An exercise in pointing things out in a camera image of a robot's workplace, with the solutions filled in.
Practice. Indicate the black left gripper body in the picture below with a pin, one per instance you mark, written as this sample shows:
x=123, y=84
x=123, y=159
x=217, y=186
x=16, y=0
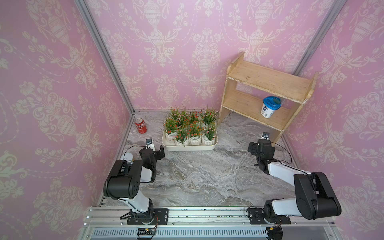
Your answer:
x=157, y=156

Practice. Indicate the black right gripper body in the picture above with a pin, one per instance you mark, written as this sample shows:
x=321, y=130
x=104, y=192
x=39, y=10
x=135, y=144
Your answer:
x=254, y=146

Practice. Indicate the orange flower pot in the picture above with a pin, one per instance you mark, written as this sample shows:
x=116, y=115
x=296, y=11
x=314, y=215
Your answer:
x=195, y=133
x=171, y=129

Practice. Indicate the pink flower pot mid-right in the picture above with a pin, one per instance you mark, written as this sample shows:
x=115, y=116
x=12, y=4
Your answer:
x=182, y=137

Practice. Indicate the orange flower pot front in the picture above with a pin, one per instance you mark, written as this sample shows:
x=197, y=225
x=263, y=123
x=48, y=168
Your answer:
x=195, y=133

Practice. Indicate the red flower pot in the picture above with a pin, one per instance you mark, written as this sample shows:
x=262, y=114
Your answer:
x=194, y=118

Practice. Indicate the large pink flower pot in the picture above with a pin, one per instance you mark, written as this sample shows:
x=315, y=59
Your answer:
x=180, y=117

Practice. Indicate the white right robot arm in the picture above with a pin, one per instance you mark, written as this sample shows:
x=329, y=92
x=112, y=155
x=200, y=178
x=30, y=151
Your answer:
x=314, y=195

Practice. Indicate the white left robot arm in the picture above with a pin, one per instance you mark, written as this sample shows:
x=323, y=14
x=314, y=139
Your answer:
x=123, y=184

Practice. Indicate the white plastic storage box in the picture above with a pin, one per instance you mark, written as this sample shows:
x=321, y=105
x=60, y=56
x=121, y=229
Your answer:
x=170, y=144

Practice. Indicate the white yellow can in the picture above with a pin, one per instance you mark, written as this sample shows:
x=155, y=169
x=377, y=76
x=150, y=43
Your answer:
x=127, y=157

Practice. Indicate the red cola can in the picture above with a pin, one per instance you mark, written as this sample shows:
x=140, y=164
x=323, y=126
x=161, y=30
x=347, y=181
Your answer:
x=141, y=125

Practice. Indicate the blue lidded white cup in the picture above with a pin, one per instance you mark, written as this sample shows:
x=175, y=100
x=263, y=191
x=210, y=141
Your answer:
x=270, y=105

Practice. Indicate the wooden two-tier shelf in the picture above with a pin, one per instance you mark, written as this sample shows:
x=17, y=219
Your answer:
x=271, y=83

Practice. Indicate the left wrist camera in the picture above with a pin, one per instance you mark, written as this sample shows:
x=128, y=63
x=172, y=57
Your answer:
x=150, y=144

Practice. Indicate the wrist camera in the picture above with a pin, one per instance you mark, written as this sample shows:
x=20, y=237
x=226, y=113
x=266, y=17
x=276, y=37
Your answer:
x=150, y=144
x=265, y=136

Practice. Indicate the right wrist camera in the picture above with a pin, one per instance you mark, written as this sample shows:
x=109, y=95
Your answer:
x=265, y=136

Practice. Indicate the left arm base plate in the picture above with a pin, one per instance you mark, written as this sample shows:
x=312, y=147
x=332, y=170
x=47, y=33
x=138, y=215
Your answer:
x=151, y=217

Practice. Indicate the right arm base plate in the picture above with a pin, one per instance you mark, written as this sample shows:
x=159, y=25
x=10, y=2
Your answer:
x=258, y=216

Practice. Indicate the aluminium mounting rail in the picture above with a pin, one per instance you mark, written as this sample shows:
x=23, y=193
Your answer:
x=203, y=223

